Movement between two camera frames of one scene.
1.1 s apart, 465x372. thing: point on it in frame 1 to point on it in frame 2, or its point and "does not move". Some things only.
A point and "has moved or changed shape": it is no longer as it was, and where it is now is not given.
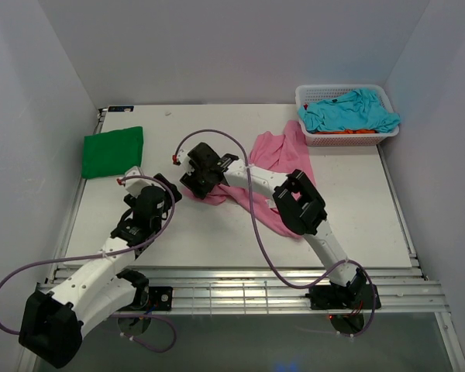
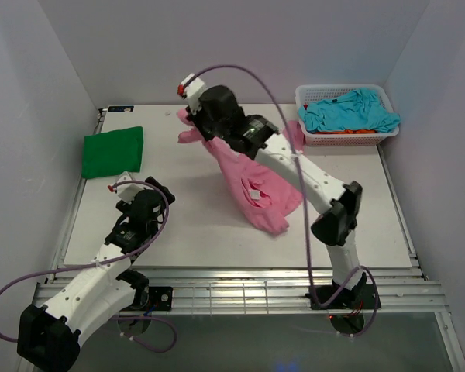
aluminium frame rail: [399, 290] does not move
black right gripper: [190, 182] to [194, 119]
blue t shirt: [359, 109] does not move
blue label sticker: [118, 108] does not move
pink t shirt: [281, 151] has moved or changed shape
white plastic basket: [308, 94] does not move
